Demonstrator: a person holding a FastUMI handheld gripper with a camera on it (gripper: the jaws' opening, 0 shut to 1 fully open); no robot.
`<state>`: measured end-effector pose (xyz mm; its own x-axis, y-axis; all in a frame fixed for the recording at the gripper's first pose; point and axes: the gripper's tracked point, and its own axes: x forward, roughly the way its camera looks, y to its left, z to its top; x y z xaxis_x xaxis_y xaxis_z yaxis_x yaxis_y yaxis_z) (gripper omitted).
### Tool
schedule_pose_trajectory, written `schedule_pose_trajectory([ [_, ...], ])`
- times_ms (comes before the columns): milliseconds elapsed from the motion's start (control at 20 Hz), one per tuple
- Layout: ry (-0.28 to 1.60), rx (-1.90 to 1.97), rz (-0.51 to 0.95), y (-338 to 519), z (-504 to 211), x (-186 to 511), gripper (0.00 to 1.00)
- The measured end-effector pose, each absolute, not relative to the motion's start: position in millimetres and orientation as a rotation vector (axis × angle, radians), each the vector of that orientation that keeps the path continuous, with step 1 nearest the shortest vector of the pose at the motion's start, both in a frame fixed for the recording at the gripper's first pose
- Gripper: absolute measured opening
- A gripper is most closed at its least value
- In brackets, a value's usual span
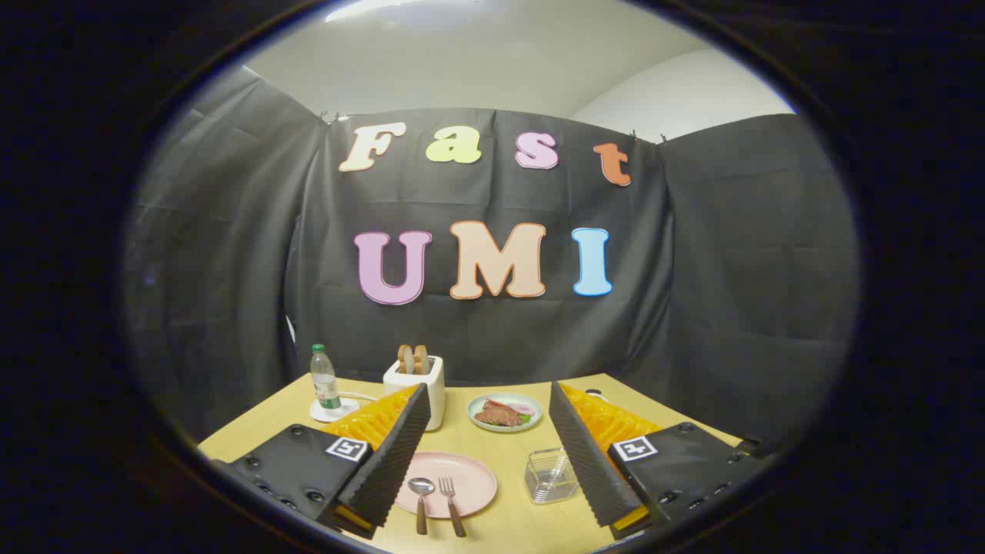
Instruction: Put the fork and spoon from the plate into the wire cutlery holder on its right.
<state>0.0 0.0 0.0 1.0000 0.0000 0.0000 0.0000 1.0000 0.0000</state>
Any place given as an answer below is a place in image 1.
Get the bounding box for clear plastic water bottle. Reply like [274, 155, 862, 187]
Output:
[311, 344, 342, 414]

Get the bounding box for wooden handled metal spoon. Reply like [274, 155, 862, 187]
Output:
[407, 477, 436, 536]

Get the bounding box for perforated metal drain basket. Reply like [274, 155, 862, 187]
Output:
[525, 448, 579, 506]

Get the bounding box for brown meat slices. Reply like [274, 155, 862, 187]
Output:
[474, 400, 524, 428]

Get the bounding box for wooden handled metal fork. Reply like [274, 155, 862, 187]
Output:
[438, 476, 468, 538]

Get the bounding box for pale green food plate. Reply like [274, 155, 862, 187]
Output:
[467, 393, 543, 433]

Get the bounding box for black backdrop cloth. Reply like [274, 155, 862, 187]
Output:
[123, 65, 861, 455]

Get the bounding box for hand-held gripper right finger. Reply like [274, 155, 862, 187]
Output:
[548, 380, 770, 542]

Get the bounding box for white square coaster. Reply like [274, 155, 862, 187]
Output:
[309, 397, 361, 423]

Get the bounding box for pink round plate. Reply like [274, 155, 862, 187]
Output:
[394, 451, 499, 519]

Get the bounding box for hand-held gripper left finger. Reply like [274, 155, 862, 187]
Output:
[209, 382, 432, 540]

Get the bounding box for cream white toaster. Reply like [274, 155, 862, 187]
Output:
[382, 355, 447, 432]

